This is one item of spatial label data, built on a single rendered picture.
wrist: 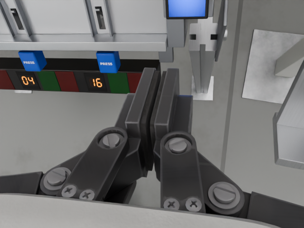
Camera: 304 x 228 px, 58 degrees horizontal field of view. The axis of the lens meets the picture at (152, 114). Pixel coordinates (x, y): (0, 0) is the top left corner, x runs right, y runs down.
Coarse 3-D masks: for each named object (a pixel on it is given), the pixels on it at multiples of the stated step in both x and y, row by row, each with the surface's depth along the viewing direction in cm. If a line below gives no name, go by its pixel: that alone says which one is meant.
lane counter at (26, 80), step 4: (16, 72) 42; (20, 72) 41; (24, 72) 41; (28, 72) 41; (32, 72) 41; (20, 76) 42; (24, 76) 42; (28, 76) 42; (32, 76) 42; (20, 80) 42; (24, 80) 42; (28, 80) 42; (32, 80) 42; (36, 80) 42; (24, 84) 43; (28, 84) 43; (32, 84) 43; (36, 84) 42; (24, 88) 43; (28, 88) 43; (32, 88) 43; (36, 88) 43
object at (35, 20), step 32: (0, 0) 33; (32, 0) 32; (64, 0) 32; (96, 0) 31; (128, 0) 31; (160, 0) 30; (0, 32) 36; (32, 32) 35; (64, 32) 35; (96, 32) 34; (128, 32) 33; (160, 32) 32
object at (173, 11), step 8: (168, 0) 25; (176, 0) 25; (184, 0) 25; (192, 0) 25; (200, 0) 25; (176, 8) 26; (184, 8) 26; (192, 8) 25; (200, 8) 25; (176, 16) 26; (184, 16) 26; (192, 16) 26
